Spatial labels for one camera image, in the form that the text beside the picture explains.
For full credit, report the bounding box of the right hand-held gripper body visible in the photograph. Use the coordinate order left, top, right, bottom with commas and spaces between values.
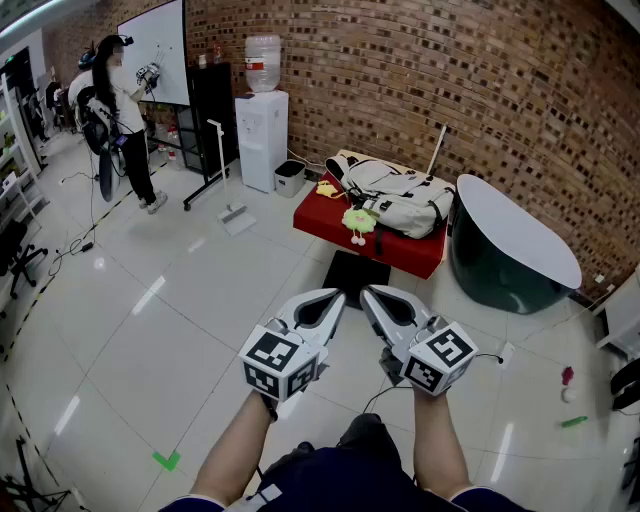
379, 314, 478, 398

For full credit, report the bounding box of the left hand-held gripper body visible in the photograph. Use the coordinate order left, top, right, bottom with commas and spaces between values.
238, 305, 330, 404

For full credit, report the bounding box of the white backpack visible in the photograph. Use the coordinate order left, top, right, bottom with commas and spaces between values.
324, 153, 456, 240

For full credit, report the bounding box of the person's left forearm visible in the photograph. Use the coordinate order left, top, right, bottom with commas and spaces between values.
189, 389, 279, 507

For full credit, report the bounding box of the person's right forearm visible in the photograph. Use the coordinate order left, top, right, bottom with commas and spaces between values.
410, 387, 474, 501

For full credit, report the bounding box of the black floor mat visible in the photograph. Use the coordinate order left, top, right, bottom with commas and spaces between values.
322, 249, 392, 311

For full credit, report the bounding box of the green flower plush charm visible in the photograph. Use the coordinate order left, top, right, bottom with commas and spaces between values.
342, 208, 377, 246

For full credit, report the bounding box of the person's black shoe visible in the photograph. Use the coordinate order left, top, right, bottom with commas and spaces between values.
337, 413, 387, 451

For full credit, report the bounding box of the white bathtub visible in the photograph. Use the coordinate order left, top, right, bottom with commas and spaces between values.
448, 173, 584, 315

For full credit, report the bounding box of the white trash bin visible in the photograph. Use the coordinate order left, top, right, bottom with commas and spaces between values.
273, 159, 307, 199

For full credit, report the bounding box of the person's dark clothing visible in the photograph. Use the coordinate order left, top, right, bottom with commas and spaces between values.
159, 442, 532, 512

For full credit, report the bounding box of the black whiteboard stand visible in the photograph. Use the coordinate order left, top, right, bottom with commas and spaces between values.
142, 102, 236, 212

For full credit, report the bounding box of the white pole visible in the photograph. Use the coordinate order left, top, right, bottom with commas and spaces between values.
427, 124, 448, 178

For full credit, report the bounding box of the white water dispenser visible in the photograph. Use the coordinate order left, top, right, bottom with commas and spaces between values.
234, 90, 290, 194

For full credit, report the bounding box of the white cabinet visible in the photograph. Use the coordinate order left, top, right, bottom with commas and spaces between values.
593, 264, 640, 359

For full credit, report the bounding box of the black office chair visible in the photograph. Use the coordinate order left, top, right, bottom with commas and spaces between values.
0, 219, 49, 301
609, 357, 640, 412

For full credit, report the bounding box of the black cabinet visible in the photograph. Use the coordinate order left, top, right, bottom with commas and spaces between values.
185, 62, 239, 172

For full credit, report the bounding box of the clear water bottle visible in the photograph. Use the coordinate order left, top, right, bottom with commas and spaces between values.
243, 33, 282, 94

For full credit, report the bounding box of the black tripod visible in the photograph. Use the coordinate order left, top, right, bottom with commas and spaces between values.
0, 434, 72, 512

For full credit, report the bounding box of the whiteboard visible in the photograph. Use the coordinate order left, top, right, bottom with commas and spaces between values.
117, 0, 192, 107

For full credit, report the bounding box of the white shelf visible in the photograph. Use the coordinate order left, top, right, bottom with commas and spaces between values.
0, 72, 49, 224

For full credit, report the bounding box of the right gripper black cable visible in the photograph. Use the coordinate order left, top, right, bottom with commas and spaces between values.
359, 383, 417, 417

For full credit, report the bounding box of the white dustpan with handle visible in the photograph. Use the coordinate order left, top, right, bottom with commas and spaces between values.
206, 118, 257, 236

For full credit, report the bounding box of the grey chest strap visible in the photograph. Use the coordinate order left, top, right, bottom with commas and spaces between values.
244, 483, 284, 507

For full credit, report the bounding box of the black floor cable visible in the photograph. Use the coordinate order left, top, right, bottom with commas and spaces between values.
48, 159, 169, 277

